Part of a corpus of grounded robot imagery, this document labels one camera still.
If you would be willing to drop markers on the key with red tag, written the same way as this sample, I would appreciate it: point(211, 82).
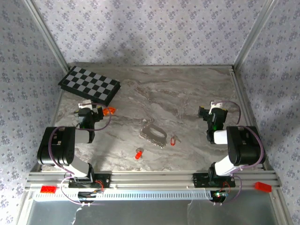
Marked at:
point(138, 155)
point(172, 141)

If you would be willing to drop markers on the clear plastic zip bag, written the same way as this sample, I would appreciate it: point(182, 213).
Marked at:
point(150, 138)

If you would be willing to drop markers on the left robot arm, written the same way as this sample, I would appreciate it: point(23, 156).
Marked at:
point(58, 145)

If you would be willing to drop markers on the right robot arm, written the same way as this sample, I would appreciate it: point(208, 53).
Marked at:
point(243, 145)

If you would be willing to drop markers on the orange key tag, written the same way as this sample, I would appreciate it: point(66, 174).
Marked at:
point(110, 110)

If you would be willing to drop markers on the black and grey chessboard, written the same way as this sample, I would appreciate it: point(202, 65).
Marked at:
point(89, 84)

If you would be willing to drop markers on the circuit board with LEDs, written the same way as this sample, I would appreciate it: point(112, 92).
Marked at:
point(219, 194)

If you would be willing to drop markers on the black connector board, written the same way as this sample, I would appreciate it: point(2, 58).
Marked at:
point(86, 194)

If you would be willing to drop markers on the red plastic block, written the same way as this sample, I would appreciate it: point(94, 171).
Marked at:
point(263, 186)
point(48, 189)

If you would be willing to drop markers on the grey metal sheet panel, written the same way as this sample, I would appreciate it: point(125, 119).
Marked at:
point(150, 213)

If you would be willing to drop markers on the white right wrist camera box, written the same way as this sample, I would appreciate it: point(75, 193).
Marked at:
point(216, 104)

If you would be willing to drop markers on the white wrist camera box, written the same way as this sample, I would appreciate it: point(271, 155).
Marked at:
point(216, 104)
point(84, 103)

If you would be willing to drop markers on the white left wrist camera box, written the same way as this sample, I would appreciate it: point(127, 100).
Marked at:
point(84, 103)

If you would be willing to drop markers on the aluminium side rail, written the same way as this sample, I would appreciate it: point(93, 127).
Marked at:
point(57, 105)
point(242, 93)

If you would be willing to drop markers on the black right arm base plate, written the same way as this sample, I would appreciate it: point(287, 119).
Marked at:
point(199, 180)

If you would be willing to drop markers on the aluminium rear rail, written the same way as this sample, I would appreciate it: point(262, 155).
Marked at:
point(150, 65)

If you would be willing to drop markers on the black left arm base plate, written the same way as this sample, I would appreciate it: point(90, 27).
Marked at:
point(105, 181)

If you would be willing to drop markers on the aluminium corner post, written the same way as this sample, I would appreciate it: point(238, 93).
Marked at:
point(252, 35)
point(48, 35)

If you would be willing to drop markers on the aluminium base frame rail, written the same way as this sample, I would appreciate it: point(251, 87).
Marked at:
point(150, 180)

